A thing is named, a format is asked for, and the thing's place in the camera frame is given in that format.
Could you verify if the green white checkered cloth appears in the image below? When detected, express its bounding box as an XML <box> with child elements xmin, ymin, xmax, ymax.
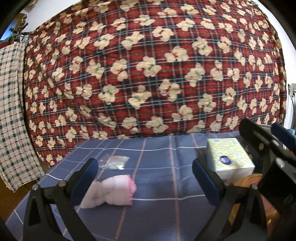
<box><xmin>1</xmin><ymin>42</ymin><xmax>45</xmax><ymax>192</ymax></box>

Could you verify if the clear plastic bag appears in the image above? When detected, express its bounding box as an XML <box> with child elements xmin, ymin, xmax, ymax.
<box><xmin>98</xmin><ymin>154</ymin><xmax>130</xmax><ymax>170</ymax></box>

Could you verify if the window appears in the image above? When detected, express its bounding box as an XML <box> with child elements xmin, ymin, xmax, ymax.
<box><xmin>1</xmin><ymin>19</ymin><xmax>18</xmax><ymax>41</ymax></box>

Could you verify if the blue plaid tablecloth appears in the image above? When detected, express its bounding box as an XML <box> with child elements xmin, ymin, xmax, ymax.
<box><xmin>4</xmin><ymin>131</ymin><xmax>278</xmax><ymax>241</ymax></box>

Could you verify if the wooden coat rack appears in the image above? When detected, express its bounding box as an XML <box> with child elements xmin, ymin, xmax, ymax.
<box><xmin>9</xmin><ymin>13</ymin><xmax>28</xmax><ymax>44</ymax></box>

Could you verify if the red plaid bear blanket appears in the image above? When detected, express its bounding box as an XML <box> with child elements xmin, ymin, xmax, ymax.
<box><xmin>24</xmin><ymin>1</ymin><xmax>287</xmax><ymax>166</ymax></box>

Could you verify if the white pink-trimmed towel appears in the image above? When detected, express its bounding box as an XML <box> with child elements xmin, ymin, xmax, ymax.
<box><xmin>80</xmin><ymin>175</ymin><xmax>137</xmax><ymax>209</ymax></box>

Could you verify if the wall power socket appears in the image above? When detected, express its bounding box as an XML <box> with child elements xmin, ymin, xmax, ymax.
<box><xmin>288</xmin><ymin>83</ymin><xmax>296</xmax><ymax>97</ymax></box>

